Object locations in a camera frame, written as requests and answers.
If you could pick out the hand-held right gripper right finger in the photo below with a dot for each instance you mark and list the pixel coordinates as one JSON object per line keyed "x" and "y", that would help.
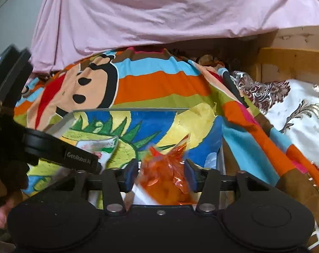
{"x": 191, "y": 175}

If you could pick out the person's left hand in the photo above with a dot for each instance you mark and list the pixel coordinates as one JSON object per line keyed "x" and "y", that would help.
{"x": 2, "y": 216}

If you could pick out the white packet with green top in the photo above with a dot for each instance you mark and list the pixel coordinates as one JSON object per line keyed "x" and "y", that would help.
{"x": 104, "y": 147}

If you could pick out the wooden bed frame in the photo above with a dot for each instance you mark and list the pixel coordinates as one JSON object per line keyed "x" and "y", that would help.
{"x": 293, "y": 58}

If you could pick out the printed cartoon blanket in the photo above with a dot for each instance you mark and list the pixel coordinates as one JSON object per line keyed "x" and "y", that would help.
{"x": 162, "y": 81}

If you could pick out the pink bed sheet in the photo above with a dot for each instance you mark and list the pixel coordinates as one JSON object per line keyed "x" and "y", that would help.
{"x": 162, "y": 13}

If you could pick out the white floral quilt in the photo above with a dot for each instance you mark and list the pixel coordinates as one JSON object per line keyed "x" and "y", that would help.
{"x": 301, "y": 105}

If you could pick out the red orange candy packet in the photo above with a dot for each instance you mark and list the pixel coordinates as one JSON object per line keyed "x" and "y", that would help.
{"x": 164, "y": 174}

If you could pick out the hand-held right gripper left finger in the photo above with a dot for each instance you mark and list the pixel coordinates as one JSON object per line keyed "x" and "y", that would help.
{"x": 131, "y": 175}

